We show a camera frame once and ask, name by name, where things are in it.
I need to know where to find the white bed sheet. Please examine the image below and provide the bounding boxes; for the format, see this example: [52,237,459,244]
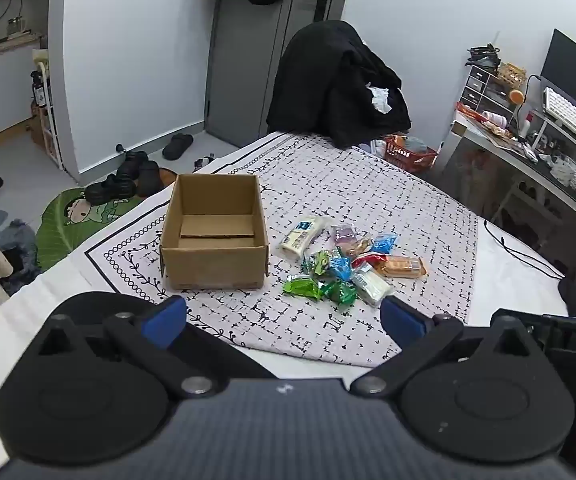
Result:
[0,132,569,391]

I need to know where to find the white keyboard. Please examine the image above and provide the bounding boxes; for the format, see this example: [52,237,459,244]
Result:
[543,87,576,161]

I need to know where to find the green snack packet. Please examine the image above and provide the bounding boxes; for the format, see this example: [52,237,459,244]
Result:
[302,249,334,276]
[320,280,359,306]
[283,276,325,300]

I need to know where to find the grey drawer organizer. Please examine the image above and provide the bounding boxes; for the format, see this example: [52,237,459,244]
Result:
[460,65,501,111]

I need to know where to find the blue label cake packet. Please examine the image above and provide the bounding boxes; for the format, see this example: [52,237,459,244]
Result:
[274,215,331,263]

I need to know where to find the orange cracker packet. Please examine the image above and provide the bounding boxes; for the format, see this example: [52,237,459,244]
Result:
[378,255,428,280]

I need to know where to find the white garment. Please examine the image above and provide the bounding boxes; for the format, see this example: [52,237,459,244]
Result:
[367,86,394,113]

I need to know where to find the purple snack packet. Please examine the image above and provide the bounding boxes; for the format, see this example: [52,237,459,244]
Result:
[329,224,359,248]

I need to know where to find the blue snack packet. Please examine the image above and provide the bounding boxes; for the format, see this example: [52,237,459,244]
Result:
[328,255,354,282]
[370,232,399,256]

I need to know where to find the black clog slipper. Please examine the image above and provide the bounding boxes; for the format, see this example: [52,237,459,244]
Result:
[162,133,194,161]

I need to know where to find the blue grey fuzzy rug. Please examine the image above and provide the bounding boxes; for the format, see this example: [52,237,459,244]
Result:
[0,207,43,296]

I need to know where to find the grey door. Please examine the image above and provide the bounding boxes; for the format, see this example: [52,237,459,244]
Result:
[205,0,356,148]

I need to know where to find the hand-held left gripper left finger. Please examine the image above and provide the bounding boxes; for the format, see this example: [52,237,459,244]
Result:
[38,296,219,400]

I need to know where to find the wicker basket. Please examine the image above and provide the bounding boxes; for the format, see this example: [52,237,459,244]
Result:
[497,62,528,88]

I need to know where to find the white desk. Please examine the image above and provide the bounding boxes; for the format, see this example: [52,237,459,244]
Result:
[440,110,576,241]

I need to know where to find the black coat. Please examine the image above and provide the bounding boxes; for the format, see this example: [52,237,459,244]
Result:
[266,20,413,149]

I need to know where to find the black bottle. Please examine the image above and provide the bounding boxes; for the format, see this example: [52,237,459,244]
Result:
[30,71,49,108]

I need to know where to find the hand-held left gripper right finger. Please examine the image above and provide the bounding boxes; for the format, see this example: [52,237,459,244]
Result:
[350,295,541,398]

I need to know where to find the orange plastic basket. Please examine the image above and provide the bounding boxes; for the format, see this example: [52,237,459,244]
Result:
[383,135,439,173]

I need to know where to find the white shelf rack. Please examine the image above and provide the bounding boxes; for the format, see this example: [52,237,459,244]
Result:
[32,47,64,171]

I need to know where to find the brown snack packet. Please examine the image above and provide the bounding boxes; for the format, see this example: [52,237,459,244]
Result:
[345,235,374,256]

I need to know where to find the plain white cake packet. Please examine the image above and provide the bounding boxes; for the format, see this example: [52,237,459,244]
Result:
[350,265,396,308]

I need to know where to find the brown cardboard box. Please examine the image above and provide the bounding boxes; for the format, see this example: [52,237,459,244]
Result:
[159,173,270,292]

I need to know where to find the black chunky shoe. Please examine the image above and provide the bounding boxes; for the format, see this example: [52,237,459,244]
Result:
[85,175,136,206]
[116,150,149,181]
[137,161,161,197]

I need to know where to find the white cabinet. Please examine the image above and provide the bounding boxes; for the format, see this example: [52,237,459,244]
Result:
[0,32,49,151]

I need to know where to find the black cable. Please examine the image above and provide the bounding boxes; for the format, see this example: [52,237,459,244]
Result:
[483,219,566,278]

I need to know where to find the black monitor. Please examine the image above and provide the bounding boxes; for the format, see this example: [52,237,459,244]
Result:
[540,29,576,128]

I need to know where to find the green leaf cartoon rug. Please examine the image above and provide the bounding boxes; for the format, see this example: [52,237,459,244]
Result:
[35,167,176,271]

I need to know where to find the red snack packet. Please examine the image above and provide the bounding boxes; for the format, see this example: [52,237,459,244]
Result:
[352,252,389,268]

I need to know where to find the black white patterned cloth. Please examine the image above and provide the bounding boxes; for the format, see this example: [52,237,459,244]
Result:
[84,131,479,367]

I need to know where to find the black door handle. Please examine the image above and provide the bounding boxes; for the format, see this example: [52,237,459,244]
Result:
[299,0,330,23]

